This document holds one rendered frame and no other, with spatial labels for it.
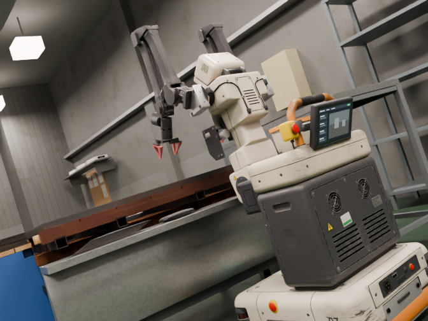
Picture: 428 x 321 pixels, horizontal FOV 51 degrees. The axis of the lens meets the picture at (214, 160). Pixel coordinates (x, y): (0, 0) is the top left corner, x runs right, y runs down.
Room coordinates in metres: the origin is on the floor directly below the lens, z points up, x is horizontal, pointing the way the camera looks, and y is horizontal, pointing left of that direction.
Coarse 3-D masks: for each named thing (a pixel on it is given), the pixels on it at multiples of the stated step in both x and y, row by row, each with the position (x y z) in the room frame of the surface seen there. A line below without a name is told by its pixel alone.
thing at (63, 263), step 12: (216, 204) 2.25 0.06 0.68; (228, 204) 2.20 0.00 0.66; (192, 216) 2.09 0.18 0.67; (204, 216) 2.12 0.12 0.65; (156, 228) 2.00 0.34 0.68; (168, 228) 2.03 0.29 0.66; (120, 240) 1.91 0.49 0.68; (132, 240) 1.94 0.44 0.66; (96, 252) 1.85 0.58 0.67; (108, 252) 1.88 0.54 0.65; (48, 264) 1.89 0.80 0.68; (60, 264) 1.78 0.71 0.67; (72, 264) 1.80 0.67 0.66
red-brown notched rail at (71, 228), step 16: (224, 176) 2.45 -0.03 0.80; (160, 192) 2.25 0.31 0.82; (176, 192) 2.29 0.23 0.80; (192, 192) 2.34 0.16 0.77; (112, 208) 2.12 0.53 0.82; (128, 208) 2.15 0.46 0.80; (144, 208) 2.19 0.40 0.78; (64, 224) 2.00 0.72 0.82; (80, 224) 2.03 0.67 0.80; (96, 224) 2.07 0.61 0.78; (48, 240) 1.96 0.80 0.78
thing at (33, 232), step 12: (228, 168) 2.52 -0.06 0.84; (180, 180) 2.36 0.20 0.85; (192, 180) 2.40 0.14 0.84; (144, 192) 2.25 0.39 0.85; (156, 192) 2.29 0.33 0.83; (108, 204) 2.15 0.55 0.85; (120, 204) 2.18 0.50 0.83; (72, 216) 2.06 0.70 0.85; (84, 216) 2.09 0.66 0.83; (36, 228) 2.18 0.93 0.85; (48, 228) 2.01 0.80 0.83
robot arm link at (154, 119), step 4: (156, 108) 2.18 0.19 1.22; (160, 108) 2.16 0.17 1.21; (156, 112) 2.19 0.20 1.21; (160, 112) 2.17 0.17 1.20; (152, 116) 2.27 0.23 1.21; (156, 116) 2.25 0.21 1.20; (160, 116) 2.18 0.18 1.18; (164, 116) 2.19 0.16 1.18; (152, 120) 2.26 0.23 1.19; (156, 120) 2.24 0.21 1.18; (156, 124) 2.25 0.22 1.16
